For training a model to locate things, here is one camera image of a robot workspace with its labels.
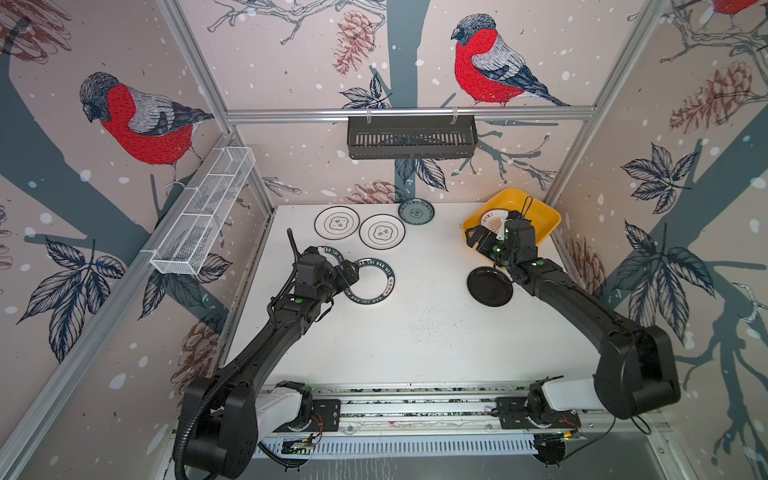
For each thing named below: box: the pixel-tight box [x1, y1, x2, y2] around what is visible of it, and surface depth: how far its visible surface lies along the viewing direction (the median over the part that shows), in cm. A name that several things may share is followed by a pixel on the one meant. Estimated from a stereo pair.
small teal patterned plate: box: [398, 198, 435, 225], surface depth 124 cm
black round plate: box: [467, 266, 513, 307], surface depth 97 cm
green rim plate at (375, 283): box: [344, 258, 396, 305], surface depth 100 cm
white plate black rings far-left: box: [314, 206, 360, 240], surface depth 120 cm
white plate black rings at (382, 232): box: [359, 214, 406, 250], surface depth 116 cm
